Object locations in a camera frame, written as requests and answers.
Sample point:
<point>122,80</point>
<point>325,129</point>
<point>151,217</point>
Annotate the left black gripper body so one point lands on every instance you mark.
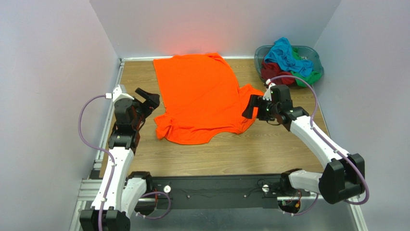
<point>147,103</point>

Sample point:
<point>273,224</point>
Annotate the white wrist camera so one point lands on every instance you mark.
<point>267,95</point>
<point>119,92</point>

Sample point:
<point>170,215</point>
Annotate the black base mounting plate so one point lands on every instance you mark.
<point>220,192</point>

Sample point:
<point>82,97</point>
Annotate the translucent blue plastic basket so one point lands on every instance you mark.
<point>305,52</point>

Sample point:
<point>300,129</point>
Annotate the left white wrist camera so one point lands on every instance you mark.
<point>119,92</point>

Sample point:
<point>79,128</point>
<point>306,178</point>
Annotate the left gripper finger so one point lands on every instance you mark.
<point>145,95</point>
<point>152,101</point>

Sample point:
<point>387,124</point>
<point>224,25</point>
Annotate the dark red t shirt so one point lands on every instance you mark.
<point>271,70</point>

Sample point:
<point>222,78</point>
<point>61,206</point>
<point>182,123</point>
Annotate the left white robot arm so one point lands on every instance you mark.
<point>119,192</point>

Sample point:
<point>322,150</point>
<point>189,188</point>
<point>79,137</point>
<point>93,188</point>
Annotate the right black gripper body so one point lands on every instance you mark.
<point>258,109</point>

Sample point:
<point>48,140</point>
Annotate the blue t shirt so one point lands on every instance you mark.
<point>282,54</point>

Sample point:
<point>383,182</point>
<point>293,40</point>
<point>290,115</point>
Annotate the orange t shirt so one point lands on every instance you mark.
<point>202,98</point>

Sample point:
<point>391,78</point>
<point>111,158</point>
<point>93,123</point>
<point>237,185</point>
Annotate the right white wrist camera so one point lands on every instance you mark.
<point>267,95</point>

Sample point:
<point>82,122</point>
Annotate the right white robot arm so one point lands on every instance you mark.
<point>343,175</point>

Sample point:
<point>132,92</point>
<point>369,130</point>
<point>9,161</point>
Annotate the green t shirt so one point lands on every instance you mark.
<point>306,78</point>

